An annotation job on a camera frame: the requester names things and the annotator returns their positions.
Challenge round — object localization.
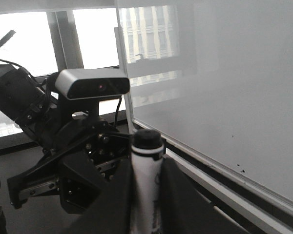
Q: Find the whiteboard with aluminium frame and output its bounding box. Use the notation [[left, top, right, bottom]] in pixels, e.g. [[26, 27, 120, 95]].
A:
[[116, 0, 293, 215]]

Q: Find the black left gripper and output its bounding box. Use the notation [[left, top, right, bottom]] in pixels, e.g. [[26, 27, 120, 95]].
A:
[[7, 97, 130, 214]]

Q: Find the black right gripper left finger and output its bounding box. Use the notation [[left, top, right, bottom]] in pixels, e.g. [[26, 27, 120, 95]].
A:
[[61, 159, 132, 234]]

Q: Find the white metal stand frame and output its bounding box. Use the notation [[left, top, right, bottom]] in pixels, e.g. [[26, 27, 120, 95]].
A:
[[166, 139, 293, 234]]

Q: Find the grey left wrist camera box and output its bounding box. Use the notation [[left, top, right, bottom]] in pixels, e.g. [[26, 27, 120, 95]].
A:
[[55, 68, 130, 100]]

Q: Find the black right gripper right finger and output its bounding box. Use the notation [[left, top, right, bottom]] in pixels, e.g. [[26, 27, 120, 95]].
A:
[[161, 158, 246, 234]]

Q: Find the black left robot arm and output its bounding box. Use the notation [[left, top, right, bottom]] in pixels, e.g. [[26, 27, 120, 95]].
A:
[[0, 31, 130, 214]]

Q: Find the white black whiteboard marker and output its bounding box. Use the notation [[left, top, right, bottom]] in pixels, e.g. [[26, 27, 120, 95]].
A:
[[131, 129, 164, 234]]

